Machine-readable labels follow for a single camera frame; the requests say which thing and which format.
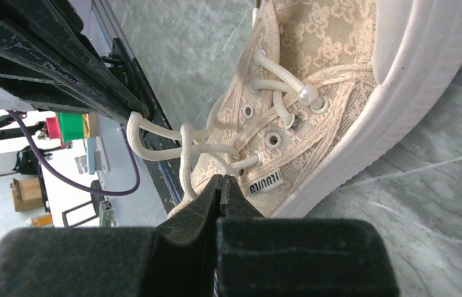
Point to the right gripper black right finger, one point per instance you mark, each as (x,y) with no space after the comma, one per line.
(258,256)

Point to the beige canvas sneaker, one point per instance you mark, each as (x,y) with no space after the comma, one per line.
(322,90)

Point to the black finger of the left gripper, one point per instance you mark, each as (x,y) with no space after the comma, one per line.
(47,63)

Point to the green red background object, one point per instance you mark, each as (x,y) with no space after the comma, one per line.
(65,127)

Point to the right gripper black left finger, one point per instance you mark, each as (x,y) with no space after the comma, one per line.
(176,258)

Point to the brown cardboard box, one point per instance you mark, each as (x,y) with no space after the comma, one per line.
(26,194)

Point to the white shoelace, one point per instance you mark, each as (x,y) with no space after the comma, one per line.
(193,142)

